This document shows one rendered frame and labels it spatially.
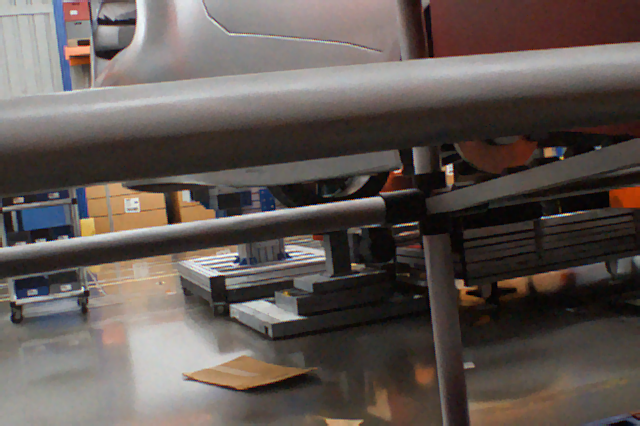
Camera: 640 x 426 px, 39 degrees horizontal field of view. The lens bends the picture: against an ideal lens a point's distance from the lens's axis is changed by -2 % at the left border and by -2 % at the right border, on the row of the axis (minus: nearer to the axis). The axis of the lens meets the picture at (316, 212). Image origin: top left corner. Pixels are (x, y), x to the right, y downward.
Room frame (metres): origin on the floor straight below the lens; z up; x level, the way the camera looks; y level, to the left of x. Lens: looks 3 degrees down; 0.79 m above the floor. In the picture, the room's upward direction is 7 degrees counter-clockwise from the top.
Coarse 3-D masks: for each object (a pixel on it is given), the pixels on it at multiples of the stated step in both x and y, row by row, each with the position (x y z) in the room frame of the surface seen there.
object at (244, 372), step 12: (240, 360) 3.77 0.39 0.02; (252, 360) 3.75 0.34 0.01; (192, 372) 3.66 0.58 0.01; (204, 372) 3.65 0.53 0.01; (216, 372) 3.63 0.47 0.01; (228, 372) 3.60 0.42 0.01; (240, 372) 3.58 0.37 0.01; (252, 372) 3.55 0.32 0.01; (264, 372) 3.52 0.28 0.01; (276, 372) 3.49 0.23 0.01; (288, 372) 3.47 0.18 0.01; (300, 372) 3.36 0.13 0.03; (216, 384) 3.43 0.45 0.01; (228, 384) 3.38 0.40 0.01; (240, 384) 3.36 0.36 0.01; (252, 384) 3.35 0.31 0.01
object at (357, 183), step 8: (368, 176) 4.55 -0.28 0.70; (296, 184) 4.41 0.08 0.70; (344, 184) 4.69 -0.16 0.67; (352, 184) 4.67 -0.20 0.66; (360, 184) 4.56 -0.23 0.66; (320, 192) 4.64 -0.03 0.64; (344, 192) 4.62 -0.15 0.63; (352, 192) 4.51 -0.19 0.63; (328, 200) 4.45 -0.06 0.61; (336, 200) 4.47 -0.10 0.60
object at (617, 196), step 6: (636, 186) 2.93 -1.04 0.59; (612, 192) 3.05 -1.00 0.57; (618, 192) 3.02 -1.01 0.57; (624, 192) 2.99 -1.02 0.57; (630, 192) 2.96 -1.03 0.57; (636, 192) 2.93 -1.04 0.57; (612, 198) 3.06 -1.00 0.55; (618, 198) 3.03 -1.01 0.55; (624, 198) 3.00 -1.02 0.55; (630, 198) 2.97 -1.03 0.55; (636, 198) 2.94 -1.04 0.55; (612, 204) 3.06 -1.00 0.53; (618, 204) 3.03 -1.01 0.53; (624, 204) 3.00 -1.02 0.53; (630, 204) 2.97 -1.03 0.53; (636, 204) 2.94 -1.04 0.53
